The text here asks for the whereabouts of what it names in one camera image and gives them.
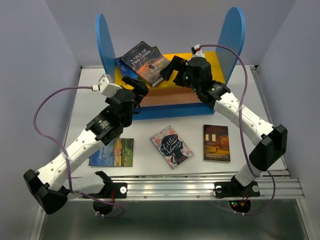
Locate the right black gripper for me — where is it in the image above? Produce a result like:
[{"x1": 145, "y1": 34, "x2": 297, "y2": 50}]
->
[{"x1": 159, "y1": 55, "x2": 201, "y2": 93}]

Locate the Jane Eyre blue book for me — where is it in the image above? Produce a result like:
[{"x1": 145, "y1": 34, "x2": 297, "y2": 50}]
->
[{"x1": 114, "y1": 45, "x2": 163, "y2": 81}]

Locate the A Tale of Two Cities book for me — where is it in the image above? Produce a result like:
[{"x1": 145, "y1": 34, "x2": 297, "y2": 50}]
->
[{"x1": 119, "y1": 40, "x2": 172, "y2": 88}]

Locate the Little Women book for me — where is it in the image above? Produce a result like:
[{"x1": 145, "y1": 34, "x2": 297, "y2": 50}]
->
[{"x1": 150, "y1": 125, "x2": 194, "y2": 170}]

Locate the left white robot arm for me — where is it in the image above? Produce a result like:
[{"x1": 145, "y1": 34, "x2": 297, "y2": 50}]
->
[{"x1": 23, "y1": 74, "x2": 149, "y2": 218}]

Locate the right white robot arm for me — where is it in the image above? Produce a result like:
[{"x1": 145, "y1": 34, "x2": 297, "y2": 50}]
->
[{"x1": 160, "y1": 56, "x2": 288, "y2": 195}]

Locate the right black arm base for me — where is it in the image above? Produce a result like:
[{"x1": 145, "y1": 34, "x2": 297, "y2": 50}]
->
[{"x1": 211, "y1": 181, "x2": 261, "y2": 215}]

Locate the blue and yellow wooden bookshelf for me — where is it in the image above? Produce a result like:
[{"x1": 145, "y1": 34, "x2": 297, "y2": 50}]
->
[{"x1": 95, "y1": 7, "x2": 246, "y2": 120}]

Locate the Animal Farm book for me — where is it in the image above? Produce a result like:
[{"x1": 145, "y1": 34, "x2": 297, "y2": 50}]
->
[{"x1": 88, "y1": 138, "x2": 134, "y2": 167}]

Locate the Edward Rulane brown book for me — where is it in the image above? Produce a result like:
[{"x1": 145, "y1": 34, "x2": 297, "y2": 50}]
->
[{"x1": 203, "y1": 124, "x2": 231, "y2": 163}]

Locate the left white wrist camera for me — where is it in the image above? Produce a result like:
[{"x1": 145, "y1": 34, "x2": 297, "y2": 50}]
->
[{"x1": 91, "y1": 73, "x2": 122, "y2": 98}]

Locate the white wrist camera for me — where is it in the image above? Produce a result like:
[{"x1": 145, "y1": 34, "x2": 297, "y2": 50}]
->
[
  {"x1": 191, "y1": 44, "x2": 206, "y2": 59},
  {"x1": 91, "y1": 73, "x2": 122, "y2": 98}
]

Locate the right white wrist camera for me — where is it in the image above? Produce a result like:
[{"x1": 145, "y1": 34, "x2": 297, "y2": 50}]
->
[{"x1": 191, "y1": 44, "x2": 206, "y2": 59}]

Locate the aluminium rail frame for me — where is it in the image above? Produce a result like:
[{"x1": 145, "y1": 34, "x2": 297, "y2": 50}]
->
[{"x1": 66, "y1": 66, "x2": 304, "y2": 201}]

